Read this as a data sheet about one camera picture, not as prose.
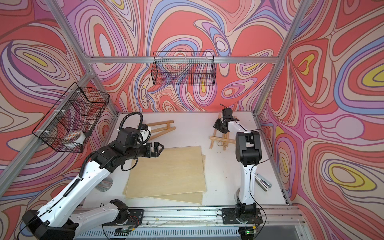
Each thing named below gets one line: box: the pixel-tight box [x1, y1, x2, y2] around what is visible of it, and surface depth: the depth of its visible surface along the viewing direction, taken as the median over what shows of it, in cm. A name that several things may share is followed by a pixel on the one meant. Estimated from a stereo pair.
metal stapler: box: [255, 172, 272, 192], surface depth 83 cm
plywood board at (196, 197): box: [122, 154, 206, 204], surface depth 82 cm
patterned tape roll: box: [64, 131, 86, 145], surface depth 74 cm
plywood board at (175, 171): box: [126, 145, 207, 199], surface depth 88 cm
